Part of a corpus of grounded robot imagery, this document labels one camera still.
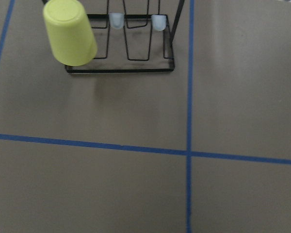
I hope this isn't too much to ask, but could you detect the yellow cup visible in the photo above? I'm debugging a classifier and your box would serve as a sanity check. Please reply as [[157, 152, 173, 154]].
[[43, 0, 97, 66]]

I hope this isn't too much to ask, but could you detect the black wire cup rack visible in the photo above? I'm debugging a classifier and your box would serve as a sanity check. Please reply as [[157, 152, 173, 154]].
[[63, 0, 184, 74]]

